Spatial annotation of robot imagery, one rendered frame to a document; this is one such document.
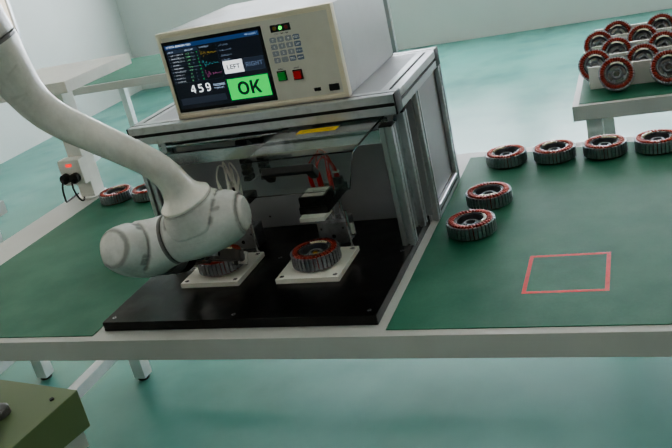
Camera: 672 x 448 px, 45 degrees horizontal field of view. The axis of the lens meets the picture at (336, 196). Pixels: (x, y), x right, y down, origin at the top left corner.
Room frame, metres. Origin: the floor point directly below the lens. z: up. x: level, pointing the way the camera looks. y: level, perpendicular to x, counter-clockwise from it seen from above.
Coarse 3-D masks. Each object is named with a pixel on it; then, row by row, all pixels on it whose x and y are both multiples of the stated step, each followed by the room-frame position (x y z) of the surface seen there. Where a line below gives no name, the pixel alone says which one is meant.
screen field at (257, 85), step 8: (232, 80) 1.85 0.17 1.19; (240, 80) 1.84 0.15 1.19; (248, 80) 1.83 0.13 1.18; (256, 80) 1.82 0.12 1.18; (264, 80) 1.81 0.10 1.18; (232, 88) 1.85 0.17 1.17; (240, 88) 1.84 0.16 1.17; (248, 88) 1.83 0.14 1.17; (256, 88) 1.82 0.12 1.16; (264, 88) 1.82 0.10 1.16; (232, 96) 1.85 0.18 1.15; (240, 96) 1.84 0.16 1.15; (248, 96) 1.83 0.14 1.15; (256, 96) 1.83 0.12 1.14
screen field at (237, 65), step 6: (228, 60) 1.84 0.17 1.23; (234, 60) 1.84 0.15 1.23; (240, 60) 1.83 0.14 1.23; (246, 60) 1.83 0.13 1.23; (252, 60) 1.82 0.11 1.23; (258, 60) 1.82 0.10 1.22; (228, 66) 1.85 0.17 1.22; (234, 66) 1.84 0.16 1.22; (240, 66) 1.83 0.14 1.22; (246, 66) 1.83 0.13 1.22; (252, 66) 1.82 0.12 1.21; (258, 66) 1.82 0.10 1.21; (264, 66) 1.81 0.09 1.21; (228, 72) 1.85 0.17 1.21; (234, 72) 1.84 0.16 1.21
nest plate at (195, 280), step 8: (248, 256) 1.79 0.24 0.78; (256, 256) 1.78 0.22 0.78; (248, 264) 1.74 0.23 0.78; (256, 264) 1.75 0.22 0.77; (192, 272) 1.77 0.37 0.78; (232, 272) 1.72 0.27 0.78; (240, 272) 1.71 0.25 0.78; (248, 272) 1.71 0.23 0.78; (184, 280) 1.73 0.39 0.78; (192, 280) 1.72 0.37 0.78; (200, 280) 1.71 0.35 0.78; (208, 280) 1.70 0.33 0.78; (216, 280) 1.69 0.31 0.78; (224, 280) 1.68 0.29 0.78; (232, 280) 1.67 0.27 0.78; (240, 280) 1.67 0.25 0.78
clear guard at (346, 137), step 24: (360, 120) 1.71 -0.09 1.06; (264, 144) 1.70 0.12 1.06; (288, 144) 1.65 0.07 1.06; (312, 144) 1.61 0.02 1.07; (336, 144) 1.57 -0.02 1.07; (336, 168) 1.49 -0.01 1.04; (240, 192) 1.55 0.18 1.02; (264, 192) 1.53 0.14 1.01; (288, 192) 1.50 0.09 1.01; (312, 192) 1.48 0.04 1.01
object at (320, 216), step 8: (320, 192) 1.72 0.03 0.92; (328, 192) 1.72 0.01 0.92; (336, 192) 1.76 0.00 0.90; (344, 192) 1.80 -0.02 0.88; (304, 200) 1.71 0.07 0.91; (312, 200) 1.70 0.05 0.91; (320, 200) 1.70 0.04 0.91; (328, 200) 1.71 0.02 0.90; (336, 200) 1.74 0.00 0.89; (304, 208) 1.71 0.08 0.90; (312, 208) 1.71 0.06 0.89; (320, 208) 1.70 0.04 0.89; (328, 208) 1.69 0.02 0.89; (304, 216) 1.70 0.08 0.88; (312, 216) 1.69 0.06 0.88; (320, 216) 1.68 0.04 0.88
